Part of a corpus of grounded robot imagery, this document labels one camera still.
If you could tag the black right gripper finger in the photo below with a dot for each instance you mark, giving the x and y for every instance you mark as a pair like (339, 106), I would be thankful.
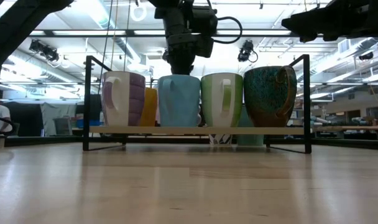
(307, 23)

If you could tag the green white striped mug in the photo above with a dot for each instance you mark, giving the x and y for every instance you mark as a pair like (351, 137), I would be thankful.
(207, 102)

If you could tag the yellow mug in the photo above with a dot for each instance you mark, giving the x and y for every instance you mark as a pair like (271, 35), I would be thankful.
(149, 107)

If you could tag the lavender ribbed mug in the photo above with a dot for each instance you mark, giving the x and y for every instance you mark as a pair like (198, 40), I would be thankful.
(158, 116)

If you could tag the purple white striped mug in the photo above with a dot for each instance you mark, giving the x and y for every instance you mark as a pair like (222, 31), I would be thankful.
(127, 99)

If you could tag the dark speckled brown mug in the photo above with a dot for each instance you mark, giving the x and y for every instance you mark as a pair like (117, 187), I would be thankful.
(263, 93)

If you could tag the white patterned mug blue rim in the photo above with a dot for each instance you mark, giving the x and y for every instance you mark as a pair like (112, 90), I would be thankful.
(220, 140)

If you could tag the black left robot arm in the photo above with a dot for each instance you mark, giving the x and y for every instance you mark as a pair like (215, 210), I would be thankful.
(18, 25)

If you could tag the black ceiling-mounted device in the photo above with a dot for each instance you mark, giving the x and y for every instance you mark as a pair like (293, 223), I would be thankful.
(44, 51)
(366, 56)
(246, 49)

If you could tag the black overhead crossbar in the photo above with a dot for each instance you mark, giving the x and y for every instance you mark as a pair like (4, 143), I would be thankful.
(83, 36)

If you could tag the wooden background table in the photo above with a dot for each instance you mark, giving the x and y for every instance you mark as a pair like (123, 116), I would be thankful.
(347, 127)

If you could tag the blue storage bin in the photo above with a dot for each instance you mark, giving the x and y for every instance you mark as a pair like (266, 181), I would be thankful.
(92, 123)

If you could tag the grey draped cloth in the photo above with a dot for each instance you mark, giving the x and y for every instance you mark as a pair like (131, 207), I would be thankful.
(52, 115)

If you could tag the black curtain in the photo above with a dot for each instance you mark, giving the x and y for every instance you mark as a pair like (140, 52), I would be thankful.
(24, 118)

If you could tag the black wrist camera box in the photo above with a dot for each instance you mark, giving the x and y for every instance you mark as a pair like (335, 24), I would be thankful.
(206, 21)

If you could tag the wooden shelf black metal frame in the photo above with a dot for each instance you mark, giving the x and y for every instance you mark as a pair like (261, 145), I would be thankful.
(192, 130)

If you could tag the black aluminium table frame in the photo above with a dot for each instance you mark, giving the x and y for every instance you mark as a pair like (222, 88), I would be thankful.
(36, 141)

